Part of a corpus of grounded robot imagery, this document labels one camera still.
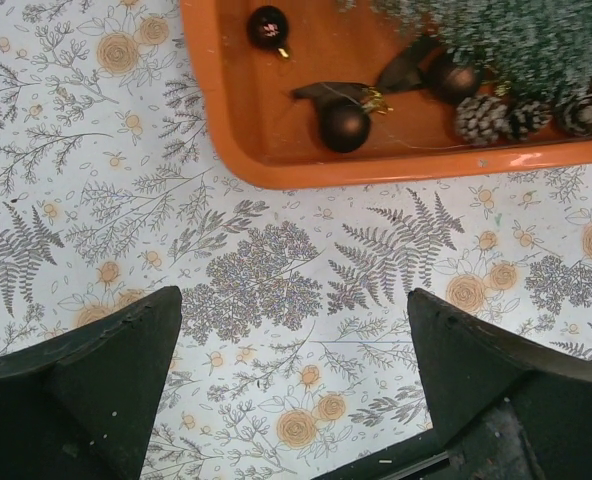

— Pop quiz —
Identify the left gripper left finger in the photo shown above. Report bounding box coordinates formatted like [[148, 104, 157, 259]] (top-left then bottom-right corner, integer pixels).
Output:
[[0, 286, 182, 479]]

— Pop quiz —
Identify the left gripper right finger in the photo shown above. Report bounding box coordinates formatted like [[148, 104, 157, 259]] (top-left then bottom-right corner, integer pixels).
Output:
[[406, 287, 592, 480]]

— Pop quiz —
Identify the small frosted christmas tree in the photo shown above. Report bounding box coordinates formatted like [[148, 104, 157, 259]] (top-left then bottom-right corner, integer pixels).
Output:
[[335, 0, 592, 101]]

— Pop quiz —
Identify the orange plastic tray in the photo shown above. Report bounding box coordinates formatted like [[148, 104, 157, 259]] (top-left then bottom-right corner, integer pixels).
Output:
[[180, 1, 592, 189]]

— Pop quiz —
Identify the brown bauble near tree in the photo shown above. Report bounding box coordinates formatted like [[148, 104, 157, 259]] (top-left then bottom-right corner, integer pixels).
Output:
[[426, 53, 483, 105]]

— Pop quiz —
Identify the floral patterned table mat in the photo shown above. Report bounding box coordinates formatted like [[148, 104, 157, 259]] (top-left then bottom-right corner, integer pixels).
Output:
[[0, 1, 592, 479]]

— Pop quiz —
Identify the frosted pine cone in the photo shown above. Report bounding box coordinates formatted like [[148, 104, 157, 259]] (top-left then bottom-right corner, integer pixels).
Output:
[[503, 100, 552, 142], [454, 94, 508, 146], [555, 92, 592, 137]]

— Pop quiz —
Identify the frosted pine cone middle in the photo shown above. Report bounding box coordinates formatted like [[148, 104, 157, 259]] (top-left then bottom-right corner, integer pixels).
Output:
[[503, 100, 552, 142]]

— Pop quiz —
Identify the frosted pine cone right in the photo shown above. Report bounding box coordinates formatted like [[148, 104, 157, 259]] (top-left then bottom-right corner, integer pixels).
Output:
[[555, 92, 592, 137]]

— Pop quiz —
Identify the brown matte bauble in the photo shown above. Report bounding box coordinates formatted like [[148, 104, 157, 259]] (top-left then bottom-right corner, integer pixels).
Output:
[[318, 99, 372, 153]]

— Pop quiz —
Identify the brown ribbon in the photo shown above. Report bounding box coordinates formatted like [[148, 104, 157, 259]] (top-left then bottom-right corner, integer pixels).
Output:
[[290, 35, 440, 112]]

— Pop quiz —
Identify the dark glossy bauble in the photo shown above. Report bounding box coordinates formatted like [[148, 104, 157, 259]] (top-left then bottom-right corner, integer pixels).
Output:
[[246, 5, 290, 59]]

